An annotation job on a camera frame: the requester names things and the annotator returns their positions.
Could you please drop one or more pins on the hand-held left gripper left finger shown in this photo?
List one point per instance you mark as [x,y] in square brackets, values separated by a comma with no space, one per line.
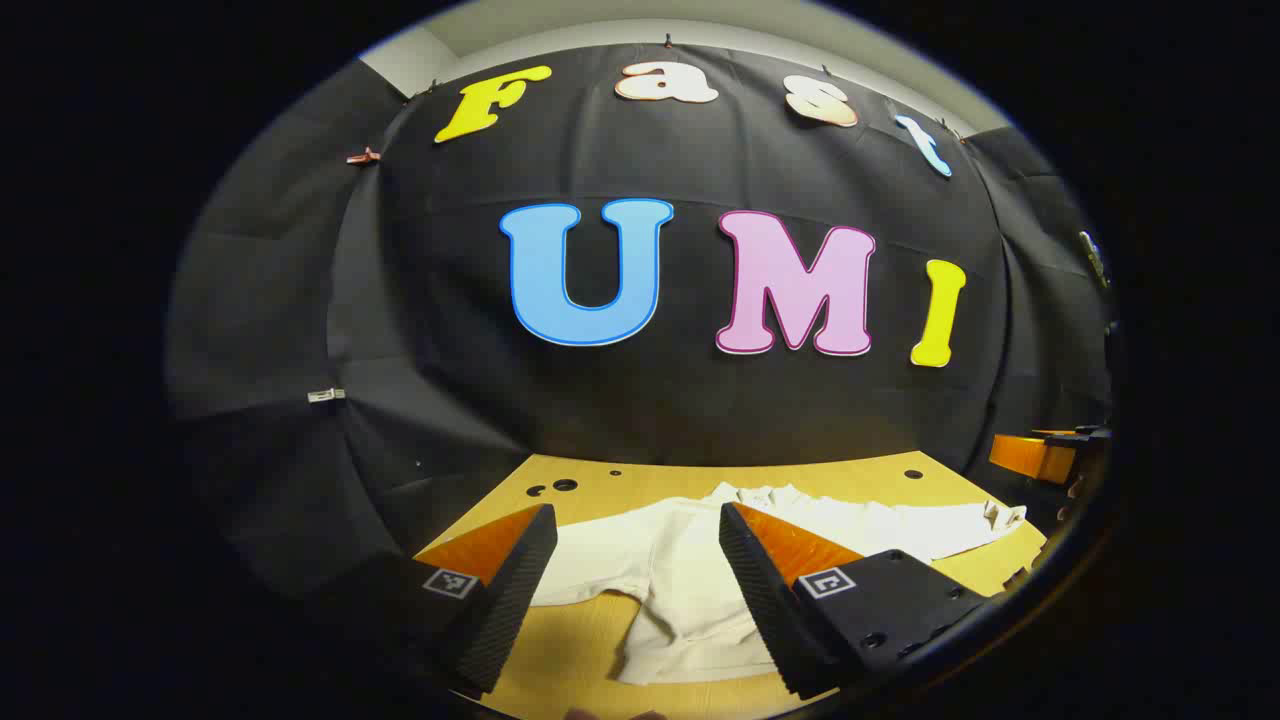
[515,590]

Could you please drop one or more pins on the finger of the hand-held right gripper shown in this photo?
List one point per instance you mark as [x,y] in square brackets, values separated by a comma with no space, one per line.
[1030,458]

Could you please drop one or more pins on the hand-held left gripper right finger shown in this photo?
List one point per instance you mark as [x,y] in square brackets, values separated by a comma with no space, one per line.
[765,600]

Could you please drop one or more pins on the white hooded sweatshirt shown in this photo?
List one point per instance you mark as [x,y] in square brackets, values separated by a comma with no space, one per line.
[680,560]

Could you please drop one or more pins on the white clip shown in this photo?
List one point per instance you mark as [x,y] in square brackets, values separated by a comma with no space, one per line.
[325,395]

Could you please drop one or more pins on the red clip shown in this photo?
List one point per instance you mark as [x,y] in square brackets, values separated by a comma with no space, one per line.
[362,157]

